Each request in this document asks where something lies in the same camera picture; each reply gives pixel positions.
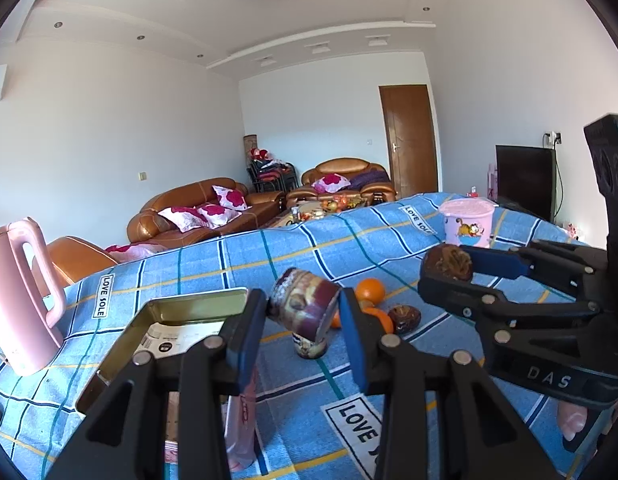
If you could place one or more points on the red stuffed toy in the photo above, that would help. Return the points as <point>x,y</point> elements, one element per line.
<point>259,153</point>

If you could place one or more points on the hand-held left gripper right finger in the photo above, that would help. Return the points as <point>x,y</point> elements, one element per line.
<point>354,347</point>

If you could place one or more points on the orange leather armchair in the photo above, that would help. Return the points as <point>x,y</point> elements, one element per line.
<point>79,260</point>

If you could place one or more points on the blue plaid blanket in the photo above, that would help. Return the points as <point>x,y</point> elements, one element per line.
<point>289,250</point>

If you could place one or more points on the pink floral cushion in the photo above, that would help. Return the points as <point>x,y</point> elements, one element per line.
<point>134,251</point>

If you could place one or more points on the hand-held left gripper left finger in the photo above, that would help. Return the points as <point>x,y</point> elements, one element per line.
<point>244,347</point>

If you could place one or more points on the wall socket with plug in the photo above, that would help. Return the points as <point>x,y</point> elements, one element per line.
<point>553,138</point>

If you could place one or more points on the stacked dark chairs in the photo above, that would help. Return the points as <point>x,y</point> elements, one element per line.
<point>271,177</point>

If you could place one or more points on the pink electric kettle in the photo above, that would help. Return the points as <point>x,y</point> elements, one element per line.
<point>14,310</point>

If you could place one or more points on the white pillow red floral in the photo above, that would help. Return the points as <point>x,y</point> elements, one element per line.
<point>181,219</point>
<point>231,197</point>
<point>330,183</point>
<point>219,215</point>

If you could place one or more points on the brown leather sofa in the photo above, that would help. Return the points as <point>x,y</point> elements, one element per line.
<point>154,225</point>

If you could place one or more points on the orange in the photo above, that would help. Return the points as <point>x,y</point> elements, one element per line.
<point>370,290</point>
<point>381,321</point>

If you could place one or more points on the brown wooden door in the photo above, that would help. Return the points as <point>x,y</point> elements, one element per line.
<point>409,140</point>

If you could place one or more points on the purple throw blanket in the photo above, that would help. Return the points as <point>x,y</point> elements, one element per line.
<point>369,179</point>

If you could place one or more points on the black television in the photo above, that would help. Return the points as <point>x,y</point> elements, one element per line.
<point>524,182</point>

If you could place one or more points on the white printed paper sheet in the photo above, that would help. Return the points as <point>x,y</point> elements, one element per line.
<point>184,335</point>

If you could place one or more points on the person's right hand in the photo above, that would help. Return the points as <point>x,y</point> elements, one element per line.
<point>575,420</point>

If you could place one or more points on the pink cartoon plastic cup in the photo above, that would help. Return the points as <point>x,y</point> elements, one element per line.
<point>466,225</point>

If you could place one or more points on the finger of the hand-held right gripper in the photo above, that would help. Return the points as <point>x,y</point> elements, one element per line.
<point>494,262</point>
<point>484,305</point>

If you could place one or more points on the pink metal tin box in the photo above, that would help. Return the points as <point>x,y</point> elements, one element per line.
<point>189,310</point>

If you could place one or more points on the brown leather armchair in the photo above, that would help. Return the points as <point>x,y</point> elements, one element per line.
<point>339,165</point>

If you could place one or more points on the patterned tall cylinder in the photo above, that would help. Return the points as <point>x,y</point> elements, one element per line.
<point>250,145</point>

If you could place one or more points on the wooden coffee table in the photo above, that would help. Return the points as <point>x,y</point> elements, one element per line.
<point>289,217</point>

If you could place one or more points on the pile of table snacks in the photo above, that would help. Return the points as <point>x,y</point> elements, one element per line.
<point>339,204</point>

